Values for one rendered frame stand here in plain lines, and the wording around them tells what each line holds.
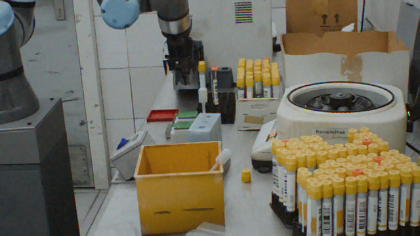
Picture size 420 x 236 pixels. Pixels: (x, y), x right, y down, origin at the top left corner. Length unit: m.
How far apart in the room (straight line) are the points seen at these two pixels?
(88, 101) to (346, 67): 1.93
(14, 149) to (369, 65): 0.79
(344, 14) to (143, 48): 1.30
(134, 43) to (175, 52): 1.63
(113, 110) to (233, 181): 2.13
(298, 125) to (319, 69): 0.36
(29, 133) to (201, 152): 0.40
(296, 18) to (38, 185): 1.09
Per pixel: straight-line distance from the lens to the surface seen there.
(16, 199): 1.41
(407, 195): 0.96
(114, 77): 3.22
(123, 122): 3.28
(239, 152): 1.31
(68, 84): 3.22
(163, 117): 1.53
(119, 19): 1.31
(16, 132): 1.35
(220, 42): 1.76
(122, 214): 1.09
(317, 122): 1.14
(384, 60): 1.50
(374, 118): 1.15
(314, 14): 2.13
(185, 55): 1.56
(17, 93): 1.39
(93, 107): 3.22
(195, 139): 1.15
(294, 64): 1.48
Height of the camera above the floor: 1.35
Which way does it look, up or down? 18 degrees down
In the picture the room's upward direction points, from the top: 3 degrees counter-clockwise
